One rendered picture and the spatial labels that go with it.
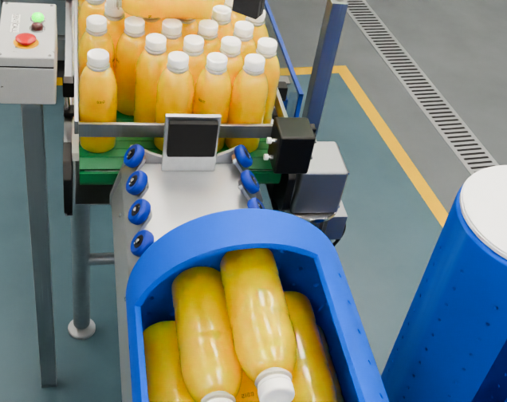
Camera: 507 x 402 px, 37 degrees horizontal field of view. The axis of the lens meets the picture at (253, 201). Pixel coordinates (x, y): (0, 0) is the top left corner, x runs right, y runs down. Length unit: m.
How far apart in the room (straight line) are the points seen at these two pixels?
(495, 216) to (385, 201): 1.64
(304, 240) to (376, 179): 2.16
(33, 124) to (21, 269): 1.00
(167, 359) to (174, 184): 0.54
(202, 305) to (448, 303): 0.61
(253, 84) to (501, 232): 0.52
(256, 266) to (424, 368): 0.68
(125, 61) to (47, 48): 0.18
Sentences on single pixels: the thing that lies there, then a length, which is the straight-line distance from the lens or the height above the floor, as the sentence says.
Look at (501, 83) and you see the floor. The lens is 3.96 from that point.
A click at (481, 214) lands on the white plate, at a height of 1.04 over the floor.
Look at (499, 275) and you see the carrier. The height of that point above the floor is 0.99.
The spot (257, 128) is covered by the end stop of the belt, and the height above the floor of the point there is 0.97.
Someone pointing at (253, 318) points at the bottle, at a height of 1.19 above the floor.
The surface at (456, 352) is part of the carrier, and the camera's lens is 1.45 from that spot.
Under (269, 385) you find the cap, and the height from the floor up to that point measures 1.17.
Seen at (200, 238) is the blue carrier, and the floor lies 1.22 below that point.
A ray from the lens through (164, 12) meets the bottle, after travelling 1.52.
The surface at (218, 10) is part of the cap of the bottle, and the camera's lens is 1.60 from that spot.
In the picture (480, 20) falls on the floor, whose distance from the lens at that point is 4.52.
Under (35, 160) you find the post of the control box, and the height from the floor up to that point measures 0.80.
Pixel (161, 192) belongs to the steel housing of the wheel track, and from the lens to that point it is 1.39.
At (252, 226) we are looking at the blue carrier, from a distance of 0.89.
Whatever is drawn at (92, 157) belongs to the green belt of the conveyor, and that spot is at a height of 0.90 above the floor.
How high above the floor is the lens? 1.84
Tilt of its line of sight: 41 degrees down
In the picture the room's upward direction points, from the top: 11 degrees clockwise
